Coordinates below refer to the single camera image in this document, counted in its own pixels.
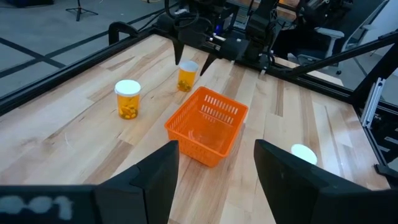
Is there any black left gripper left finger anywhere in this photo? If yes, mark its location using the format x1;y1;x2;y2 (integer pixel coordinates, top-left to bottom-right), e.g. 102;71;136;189
93;139;180;224

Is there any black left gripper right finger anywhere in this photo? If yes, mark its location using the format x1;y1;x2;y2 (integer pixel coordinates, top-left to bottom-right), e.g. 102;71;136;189
254;139;398;224

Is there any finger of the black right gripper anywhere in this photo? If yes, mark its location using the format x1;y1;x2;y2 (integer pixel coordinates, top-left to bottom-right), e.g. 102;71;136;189
200;53;218;77
172;37;185;66

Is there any amber pill bottle white cap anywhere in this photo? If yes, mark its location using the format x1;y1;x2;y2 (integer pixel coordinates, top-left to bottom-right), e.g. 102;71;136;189
114;79;142;121
290;143;318;166
177;60;200;93

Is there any orange plastic basket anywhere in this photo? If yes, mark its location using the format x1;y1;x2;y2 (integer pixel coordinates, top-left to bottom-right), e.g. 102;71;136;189
164;86;249;168

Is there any black table clamp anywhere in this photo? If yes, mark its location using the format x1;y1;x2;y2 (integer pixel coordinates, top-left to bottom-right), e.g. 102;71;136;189
108;21;140;46

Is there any black tripod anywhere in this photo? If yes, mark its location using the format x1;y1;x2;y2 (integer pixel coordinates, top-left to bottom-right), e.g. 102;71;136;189
65;0;99;22

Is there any silver aluminium extrusion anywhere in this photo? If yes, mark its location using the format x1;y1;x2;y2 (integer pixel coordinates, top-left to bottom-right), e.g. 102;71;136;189
360;77;387;129

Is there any white office chair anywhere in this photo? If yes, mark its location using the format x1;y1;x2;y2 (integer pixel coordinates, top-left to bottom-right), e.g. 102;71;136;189
314;26;346;60

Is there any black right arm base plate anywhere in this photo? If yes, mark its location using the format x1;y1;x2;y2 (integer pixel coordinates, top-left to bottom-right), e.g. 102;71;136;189
217;36;250;62

